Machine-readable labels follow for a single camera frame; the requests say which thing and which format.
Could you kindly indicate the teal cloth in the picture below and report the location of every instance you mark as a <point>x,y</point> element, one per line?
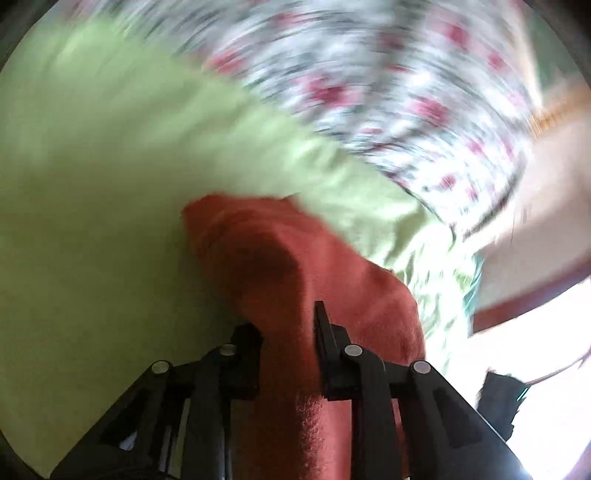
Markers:
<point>473,286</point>

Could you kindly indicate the green bed sheet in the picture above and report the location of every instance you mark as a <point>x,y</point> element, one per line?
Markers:
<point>115,184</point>

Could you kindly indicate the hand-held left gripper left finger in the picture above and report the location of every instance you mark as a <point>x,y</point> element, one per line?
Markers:
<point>242,360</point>

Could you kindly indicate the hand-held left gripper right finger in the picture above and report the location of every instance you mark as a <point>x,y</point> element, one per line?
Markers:
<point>328,360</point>

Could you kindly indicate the white pink floral quilt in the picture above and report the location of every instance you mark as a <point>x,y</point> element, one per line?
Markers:
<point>369,83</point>

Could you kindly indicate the red knit sweater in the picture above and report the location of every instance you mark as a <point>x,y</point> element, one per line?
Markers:
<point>286,277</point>

